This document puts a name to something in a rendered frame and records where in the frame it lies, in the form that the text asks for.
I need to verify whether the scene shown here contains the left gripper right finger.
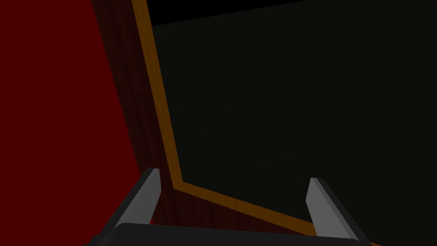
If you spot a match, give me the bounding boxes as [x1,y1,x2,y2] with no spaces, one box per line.
[305,177,371,244]

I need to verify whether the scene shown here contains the dark door leaf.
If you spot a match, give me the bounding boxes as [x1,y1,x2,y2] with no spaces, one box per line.
[151,0,437,246]

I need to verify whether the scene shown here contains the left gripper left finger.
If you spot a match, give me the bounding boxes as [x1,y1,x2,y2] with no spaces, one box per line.
[102,168,162,235]

